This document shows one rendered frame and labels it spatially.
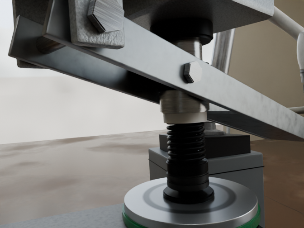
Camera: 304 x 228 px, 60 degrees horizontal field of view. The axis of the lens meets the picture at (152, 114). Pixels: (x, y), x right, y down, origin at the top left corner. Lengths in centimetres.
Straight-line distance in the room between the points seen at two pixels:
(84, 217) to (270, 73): 652
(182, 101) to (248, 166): 85
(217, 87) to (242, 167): 82
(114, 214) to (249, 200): 21
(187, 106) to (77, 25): 22
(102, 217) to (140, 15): 32
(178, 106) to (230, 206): 16
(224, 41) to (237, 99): 102
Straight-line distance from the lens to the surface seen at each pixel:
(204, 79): 38
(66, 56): 37
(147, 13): 37
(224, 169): 114
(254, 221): 42
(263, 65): 671
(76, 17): 24
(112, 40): 25
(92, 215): 48
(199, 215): 39
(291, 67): 727
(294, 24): 138
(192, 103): 39
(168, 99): 40
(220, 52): 144
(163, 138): 129
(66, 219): 48
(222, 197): 45
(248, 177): 122
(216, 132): 124
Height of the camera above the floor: 105
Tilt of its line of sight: 3 degrees down
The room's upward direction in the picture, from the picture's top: 3 degrees counter-clockwise
